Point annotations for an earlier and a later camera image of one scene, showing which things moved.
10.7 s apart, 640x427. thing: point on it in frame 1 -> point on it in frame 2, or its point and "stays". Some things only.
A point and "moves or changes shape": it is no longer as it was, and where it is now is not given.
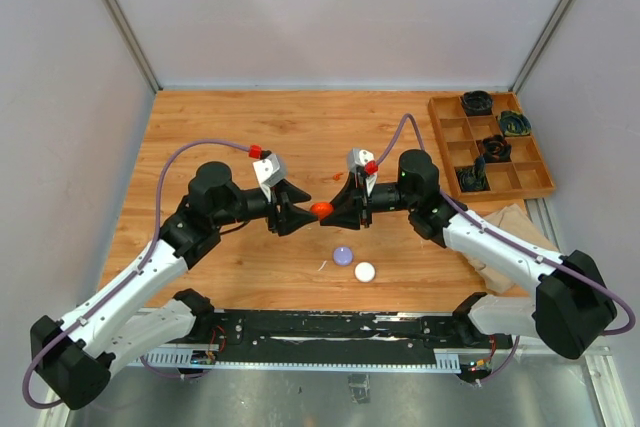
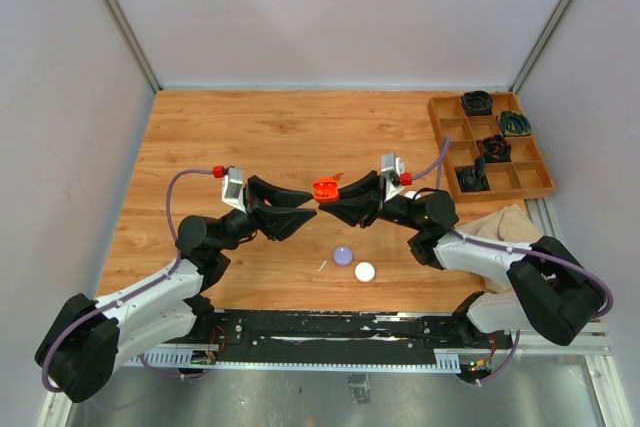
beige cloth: x=514 y=220 stays
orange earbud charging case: x=322 y=209 moves or changes shape
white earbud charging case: x=364 y=272 stays
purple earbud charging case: x=342 y=255 stays
